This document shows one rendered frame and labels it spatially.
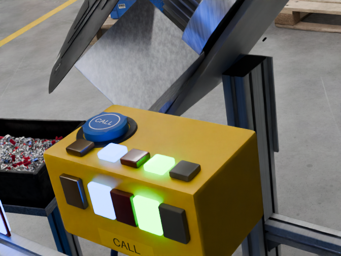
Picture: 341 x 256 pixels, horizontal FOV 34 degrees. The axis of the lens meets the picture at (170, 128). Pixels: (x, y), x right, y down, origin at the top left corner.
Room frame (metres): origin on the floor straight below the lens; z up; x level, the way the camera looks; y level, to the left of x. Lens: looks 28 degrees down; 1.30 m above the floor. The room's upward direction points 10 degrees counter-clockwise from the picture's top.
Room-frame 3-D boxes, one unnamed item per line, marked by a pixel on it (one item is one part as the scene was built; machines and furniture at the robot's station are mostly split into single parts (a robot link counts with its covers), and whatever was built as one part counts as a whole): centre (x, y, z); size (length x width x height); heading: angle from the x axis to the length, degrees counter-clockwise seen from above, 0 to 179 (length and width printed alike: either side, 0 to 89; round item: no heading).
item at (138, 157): (0.39, 0.03, 1.08); 0.02 x 0.02 x 0.01; 50
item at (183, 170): (0.36, -0.01, 1.08); 0.02 x 0.02 x 0.01; 50
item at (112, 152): (0.40, 0.05, 1.08); 0.02 x 0.02 x 0.01; 50
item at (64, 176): (0.41, 0.09, 1.04); 0.02 x 0.01 x 0.03; 50
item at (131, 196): (0.37, 0.05, 1.04); 0.02 x 0.01 x 0.03; 50
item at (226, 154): (0.42, 0.02, 1.02); 0.16 x 0.10 x 0.11; 50
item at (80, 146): (0.42, 0.08, 1.08); 0.02 x 0.02 x 0.01; 50
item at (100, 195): (0.39, 0.06, 1.04); 0.02 x 0.01 x 0.03; 50
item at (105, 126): (0.45, 0.06, 1.08); 0.04 x 0.04 x 0.02
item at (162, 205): (0.34, 0.01, 1.04); 0.02 x 0.01 x 0.03; 50
